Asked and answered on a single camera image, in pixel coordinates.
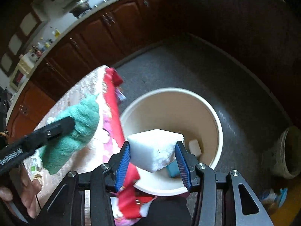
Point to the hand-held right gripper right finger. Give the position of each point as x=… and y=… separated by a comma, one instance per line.
x=182, y=164

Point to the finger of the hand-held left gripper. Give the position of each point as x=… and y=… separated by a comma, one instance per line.
x=58, y=128

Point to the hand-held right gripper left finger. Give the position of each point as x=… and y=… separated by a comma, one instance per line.
x=123, y=162

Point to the green fluffy cloth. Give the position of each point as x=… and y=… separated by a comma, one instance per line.
x=77, y=127

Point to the small white foam piece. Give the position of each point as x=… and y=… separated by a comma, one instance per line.
x=194, y=147

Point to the white foam block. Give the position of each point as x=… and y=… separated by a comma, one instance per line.
x=152, y=148

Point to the white plastic bucket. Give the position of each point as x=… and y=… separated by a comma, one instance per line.
x=164, y=113

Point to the red and pink plastic wrapper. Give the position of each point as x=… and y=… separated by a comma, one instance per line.
x=115, y=103

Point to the person's left hand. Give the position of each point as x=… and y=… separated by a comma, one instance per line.
x=28, y=193

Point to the embossed white tablecloth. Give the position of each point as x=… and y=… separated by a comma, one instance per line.
x=77, y=91

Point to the person's dark clothing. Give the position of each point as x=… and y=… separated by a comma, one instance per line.
x=164, y=211

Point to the cream microwave oven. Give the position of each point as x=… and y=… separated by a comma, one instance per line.
x=20, y=77

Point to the small purple wrapper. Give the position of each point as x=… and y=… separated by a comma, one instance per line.
x=121, y=95

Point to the red label sauce bottle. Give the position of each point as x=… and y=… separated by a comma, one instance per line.
x=36, y=50

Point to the clear blue cap bottle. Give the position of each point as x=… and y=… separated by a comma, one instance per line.
x=41, y=47

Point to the yellow cap bottle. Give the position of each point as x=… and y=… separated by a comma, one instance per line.
x=47, y=44

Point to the yellow oil bottle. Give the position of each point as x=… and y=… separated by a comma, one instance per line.
x=56, y=32

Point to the brown wooden base cabinets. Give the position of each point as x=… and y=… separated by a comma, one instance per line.
x=94, y=37

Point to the blue printed plastic bag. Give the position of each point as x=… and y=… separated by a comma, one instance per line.
x=274, y=200

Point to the grey ceramic pot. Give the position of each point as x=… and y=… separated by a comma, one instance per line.
x=287, y=155

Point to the dark cooking pot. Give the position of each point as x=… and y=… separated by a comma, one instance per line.
x=80, y=8

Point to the beige kitchen countertop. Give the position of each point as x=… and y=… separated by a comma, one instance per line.
x=96, y=9

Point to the cream panel wall cabinet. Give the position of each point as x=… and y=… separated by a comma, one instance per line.
x=28, y=23

